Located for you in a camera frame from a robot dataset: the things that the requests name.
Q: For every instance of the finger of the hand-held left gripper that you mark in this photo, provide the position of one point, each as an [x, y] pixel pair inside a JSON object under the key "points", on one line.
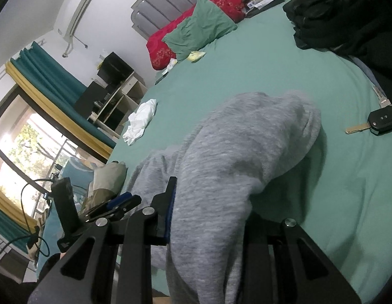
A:
{"points": [[120, 199], [126, 205]]}

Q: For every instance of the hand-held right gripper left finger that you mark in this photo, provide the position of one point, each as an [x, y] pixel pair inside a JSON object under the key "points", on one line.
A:
{"points": [[161, 210]]}

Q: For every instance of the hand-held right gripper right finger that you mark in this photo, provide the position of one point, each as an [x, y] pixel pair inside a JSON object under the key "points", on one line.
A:
{"points": [[294, 243]]}

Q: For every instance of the grey hoodie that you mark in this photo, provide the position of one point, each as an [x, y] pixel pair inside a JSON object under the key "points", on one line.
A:
{"points": [[234, 152]]}

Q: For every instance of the olive folded clothes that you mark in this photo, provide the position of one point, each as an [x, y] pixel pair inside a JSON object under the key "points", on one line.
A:
{"points": [[107, 177]]}

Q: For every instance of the pile of black clothes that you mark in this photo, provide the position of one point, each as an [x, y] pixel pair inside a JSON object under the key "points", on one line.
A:
{"points": [[325, 15]]}

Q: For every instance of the glass balcony door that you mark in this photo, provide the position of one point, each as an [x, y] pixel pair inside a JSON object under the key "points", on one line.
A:
{"points": [[25, 152]]}

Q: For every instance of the white crumpled cloth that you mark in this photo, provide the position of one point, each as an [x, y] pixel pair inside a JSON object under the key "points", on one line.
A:
{"points": [[140, 120]]}

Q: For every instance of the yellow curtain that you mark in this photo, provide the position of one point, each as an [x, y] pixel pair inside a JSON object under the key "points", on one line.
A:
{"points": [[56, 110]]}

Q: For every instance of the black monitor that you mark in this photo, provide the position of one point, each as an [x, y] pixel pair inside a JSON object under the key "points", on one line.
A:
{"points": [[88, 99]]}

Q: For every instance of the light wooden desk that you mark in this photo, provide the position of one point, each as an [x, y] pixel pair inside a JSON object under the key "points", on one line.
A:
{"points": [[132, 82]]}

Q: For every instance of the teal curtain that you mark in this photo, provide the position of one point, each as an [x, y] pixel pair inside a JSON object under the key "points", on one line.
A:
{"points": [[50, 72]]}

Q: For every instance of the white paper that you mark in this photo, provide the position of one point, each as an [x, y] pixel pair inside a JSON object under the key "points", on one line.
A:
{"points": [[170, 66]]}

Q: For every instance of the black car key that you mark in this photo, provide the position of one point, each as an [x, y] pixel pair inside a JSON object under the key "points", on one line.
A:
{"points": [[381, 120]]}

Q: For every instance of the red pillow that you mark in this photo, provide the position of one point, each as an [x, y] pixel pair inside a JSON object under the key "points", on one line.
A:
{"points": [[161, 44]]}

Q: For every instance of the bed with green sheet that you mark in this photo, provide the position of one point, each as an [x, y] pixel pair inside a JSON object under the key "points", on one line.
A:
{"points": [[246, 69]]}

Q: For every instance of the silver key with black head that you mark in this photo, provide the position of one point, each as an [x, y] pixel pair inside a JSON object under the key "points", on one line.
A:
{"points": [[383, 101]]}

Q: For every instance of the green pillow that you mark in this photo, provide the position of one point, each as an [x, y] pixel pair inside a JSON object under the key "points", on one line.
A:
{"points": [[199, 28]]}

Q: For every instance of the white air conditioner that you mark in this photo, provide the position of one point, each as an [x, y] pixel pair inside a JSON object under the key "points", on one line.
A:
{"points": [[77, 12]]}

